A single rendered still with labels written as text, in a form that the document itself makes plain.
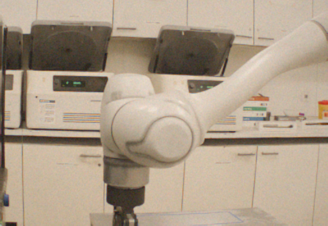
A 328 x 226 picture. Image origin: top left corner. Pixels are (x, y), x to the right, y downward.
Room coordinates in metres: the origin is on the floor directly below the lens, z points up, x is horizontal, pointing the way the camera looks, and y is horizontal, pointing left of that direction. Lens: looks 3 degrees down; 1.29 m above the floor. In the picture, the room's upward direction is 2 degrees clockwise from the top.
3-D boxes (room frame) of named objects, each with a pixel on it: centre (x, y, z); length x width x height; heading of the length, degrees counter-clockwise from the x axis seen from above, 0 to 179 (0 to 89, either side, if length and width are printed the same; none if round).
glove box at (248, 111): (4.03, -0.88, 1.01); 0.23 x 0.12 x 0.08; 101
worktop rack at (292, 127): (3.73, -1.02, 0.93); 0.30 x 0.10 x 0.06; 93
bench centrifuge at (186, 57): (3.78, -0.40, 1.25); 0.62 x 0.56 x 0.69; 11
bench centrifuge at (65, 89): (3.62, 0.43, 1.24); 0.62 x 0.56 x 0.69; 12
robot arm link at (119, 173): (1.04, 0.01, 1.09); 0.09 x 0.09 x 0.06
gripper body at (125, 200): (1.04, 0.01, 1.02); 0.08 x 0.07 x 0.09; 11
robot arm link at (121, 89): (1.03, 0.00, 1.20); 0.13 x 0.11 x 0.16; 16
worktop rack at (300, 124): (3.98, -1.41, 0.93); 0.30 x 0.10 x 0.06; 104
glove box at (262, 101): (4.04, -0.90, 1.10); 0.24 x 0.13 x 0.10; 100
